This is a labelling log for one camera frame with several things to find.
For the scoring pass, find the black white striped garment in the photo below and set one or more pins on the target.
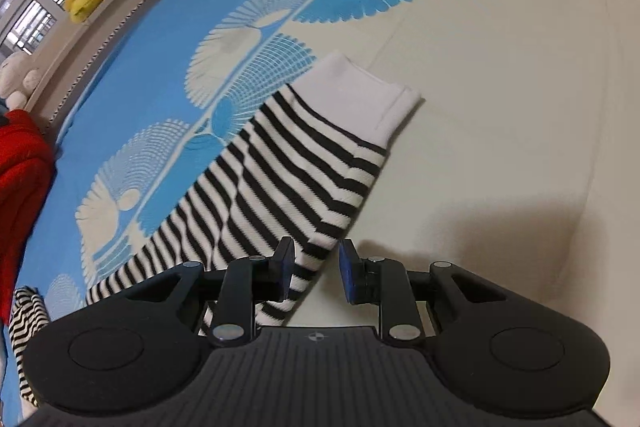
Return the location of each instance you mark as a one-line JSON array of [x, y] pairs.
[[280, 167]]

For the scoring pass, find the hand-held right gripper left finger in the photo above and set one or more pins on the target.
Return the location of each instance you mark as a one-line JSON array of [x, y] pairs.
[[286, 269]]

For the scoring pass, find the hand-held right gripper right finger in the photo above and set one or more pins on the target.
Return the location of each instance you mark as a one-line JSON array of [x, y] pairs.
[[347, 276]]

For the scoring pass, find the blue white printed blanket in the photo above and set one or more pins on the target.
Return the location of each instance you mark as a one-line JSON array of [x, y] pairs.
[[475, 107]]

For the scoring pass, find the white plush toy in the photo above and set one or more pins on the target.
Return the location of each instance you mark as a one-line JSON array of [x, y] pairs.
[[12, 74]]

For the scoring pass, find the red garment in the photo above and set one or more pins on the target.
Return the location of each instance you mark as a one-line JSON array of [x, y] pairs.
[[22, 187]]

